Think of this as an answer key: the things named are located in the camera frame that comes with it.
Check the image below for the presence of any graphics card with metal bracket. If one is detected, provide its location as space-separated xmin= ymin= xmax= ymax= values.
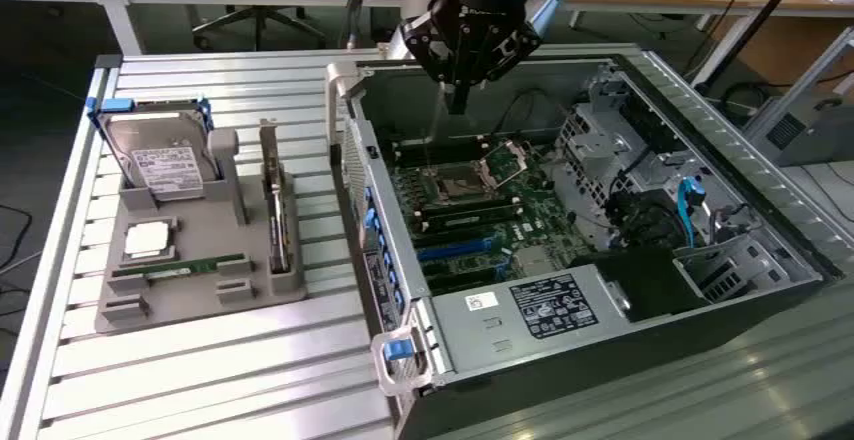
xmin=258 ymin=117 xmax=296 ymax=275

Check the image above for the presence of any metal socket cover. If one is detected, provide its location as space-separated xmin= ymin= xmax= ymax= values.
xmin=476 ymin=139 xmax=536 ymax=187

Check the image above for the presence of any metal disk bay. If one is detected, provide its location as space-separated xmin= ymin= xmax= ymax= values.
xmin=552 ymin=99 xmax=677 ymax=221

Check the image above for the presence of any black office chair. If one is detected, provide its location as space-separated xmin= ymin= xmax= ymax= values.
xmin=190 ymin=3 xmax=330 ymax=52

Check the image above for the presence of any CPU socket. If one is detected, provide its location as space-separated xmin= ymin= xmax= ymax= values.
xmin=430 ymin=162 xmax=500 ymax=207

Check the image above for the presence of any green motherboard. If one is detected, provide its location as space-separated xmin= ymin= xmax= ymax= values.
xmin=390 ymin=142 xmax=602 ymax=297

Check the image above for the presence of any black RAM stick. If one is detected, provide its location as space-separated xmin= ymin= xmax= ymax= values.
xmin=418 ymin=203 xmax=520 ymax=234

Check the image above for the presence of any black stand pole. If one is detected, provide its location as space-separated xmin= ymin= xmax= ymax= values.
xmin=690 ymin=0 xmax=821 ymax=92

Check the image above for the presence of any blue expansion slot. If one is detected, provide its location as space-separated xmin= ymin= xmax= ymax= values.
xmin=414 ymin=238 xmax=491 ymax=263

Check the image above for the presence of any silver chipset heatsink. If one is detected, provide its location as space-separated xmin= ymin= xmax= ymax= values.
xmin=511 ymin=246 xmax=556 ymax=277

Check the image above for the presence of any hard disk in blue caddy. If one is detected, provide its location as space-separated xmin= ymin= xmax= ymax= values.
xmin=84 ymin=94 xmax=226 ymax=205

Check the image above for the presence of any black plastic shroud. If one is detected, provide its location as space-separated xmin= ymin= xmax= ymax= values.
xmin=566 ymin=247 xmax=713 ymax=324

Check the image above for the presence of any grey parts rack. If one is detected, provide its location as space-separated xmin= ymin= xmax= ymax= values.
xmin=92 ymin=127 xmax=310 ymax=334

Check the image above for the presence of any silver CPU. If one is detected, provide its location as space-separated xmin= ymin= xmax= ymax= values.
xmin=123 ymin=221 xmax=175 ymax=261

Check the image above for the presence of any green RAM stick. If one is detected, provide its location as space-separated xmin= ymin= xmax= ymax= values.
xmin=111 ymin=253 xmax=243 ymax=280

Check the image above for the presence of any grey power supply unit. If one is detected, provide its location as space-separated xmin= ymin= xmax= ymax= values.
xmin=426 ymin=263 xmax=635 ymax=377

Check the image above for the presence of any open black PC case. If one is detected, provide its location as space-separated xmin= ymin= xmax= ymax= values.
xmin=324 ymin=52 xmax=847 ymax=440

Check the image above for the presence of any grey case handle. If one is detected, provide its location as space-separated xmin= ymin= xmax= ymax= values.
xmin=324 ymin=61 xmax=370 ymax=161

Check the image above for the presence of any black coiled cable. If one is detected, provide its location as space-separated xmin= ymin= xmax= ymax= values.
xmin=723 ymin=82 xmax=777 ymax=112

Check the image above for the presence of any black cable bundle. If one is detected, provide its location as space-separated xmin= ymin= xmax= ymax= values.
xmin=603 ymin=192 xmax=690 ymax=252

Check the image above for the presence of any blue wire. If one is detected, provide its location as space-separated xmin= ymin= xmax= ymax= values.
xmin=674 ymin=176 xmax=707 ymax=251

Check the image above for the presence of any grey slotted metal bracket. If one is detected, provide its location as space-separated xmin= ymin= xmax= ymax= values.
xmin=671 ymin=233 xmax=783 ymax=305

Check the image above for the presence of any grey handle with blue latch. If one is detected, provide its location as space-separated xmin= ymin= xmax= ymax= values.
xmin=368 ymin=326 xmax=432 ymax=397

